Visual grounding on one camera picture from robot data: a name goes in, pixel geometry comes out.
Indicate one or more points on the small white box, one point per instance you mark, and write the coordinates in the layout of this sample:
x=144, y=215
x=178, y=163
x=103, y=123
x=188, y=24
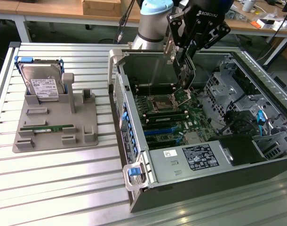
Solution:
x=264, y=23

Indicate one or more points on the silver chipset heat sink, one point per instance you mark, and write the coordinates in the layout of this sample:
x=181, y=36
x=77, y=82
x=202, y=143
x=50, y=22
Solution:
x=193, y=138

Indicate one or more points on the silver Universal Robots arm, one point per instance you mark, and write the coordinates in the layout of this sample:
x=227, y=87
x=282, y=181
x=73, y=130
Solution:
x=150, y=26

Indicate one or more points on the grey power supply unit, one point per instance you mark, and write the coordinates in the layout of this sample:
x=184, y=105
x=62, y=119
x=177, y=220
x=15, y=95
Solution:
x=171, y=167

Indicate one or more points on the wooden desk white frame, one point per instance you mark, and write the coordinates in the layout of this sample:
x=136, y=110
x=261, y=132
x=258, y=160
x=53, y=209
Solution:
x=242, y=29
x=40, y=7

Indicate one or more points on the dark RAM stick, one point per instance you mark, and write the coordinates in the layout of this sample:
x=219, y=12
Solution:
x=163, y=119

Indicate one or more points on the green RAM stick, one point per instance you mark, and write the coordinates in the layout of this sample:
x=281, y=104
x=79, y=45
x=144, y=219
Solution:
x=51, y=128

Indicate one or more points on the black plastic shroud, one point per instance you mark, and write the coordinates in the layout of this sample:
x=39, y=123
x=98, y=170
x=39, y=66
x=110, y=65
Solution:
x=240, y=150

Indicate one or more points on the metal socket cover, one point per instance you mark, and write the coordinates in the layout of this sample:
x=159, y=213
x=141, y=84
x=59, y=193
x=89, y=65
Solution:
x=183, y=97

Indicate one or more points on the CPU socket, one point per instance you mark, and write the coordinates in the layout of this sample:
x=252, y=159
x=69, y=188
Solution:
x=162, y=103

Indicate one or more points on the blue case latch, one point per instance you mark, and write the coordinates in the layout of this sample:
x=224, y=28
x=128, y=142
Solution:
x=133, y=171

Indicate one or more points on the brown cardboard box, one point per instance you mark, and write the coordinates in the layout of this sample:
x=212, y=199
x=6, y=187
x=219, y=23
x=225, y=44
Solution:
x=101, y=7

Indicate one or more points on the small orange item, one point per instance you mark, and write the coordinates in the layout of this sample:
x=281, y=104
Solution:
x=254, y=24

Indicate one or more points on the open Dell PC case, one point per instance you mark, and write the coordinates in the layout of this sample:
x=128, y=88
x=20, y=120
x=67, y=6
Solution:
x=204, y=195

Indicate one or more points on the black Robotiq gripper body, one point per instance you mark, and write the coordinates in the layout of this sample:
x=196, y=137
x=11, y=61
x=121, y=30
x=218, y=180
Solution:
x=204, y=11

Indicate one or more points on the white bottle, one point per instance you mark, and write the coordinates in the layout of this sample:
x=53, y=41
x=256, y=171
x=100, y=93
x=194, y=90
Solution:
x=249, y=5

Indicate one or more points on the blue expansion slot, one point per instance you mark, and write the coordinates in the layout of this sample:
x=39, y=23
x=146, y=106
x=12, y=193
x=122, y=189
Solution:
x=157, y=131

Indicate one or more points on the small electronic device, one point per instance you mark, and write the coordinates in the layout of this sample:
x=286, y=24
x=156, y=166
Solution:
x=235, y=15

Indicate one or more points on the metal disk bay cage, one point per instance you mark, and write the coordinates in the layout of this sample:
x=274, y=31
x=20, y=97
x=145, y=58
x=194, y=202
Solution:
x=223, y=91

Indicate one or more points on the green motherboard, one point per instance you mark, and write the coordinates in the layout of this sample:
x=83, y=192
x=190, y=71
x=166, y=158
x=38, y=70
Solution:
x=197, y=117

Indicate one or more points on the Nvidia graphics card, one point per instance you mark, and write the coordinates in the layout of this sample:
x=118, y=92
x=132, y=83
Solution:
x=184, y=73

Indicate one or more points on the grey plastic parts rack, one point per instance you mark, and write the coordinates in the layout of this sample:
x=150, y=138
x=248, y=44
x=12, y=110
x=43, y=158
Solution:
x=54, y=141

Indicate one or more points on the hard disk in blue carrier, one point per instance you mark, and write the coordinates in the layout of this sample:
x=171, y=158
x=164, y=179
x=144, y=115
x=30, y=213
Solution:
x=40, y=80

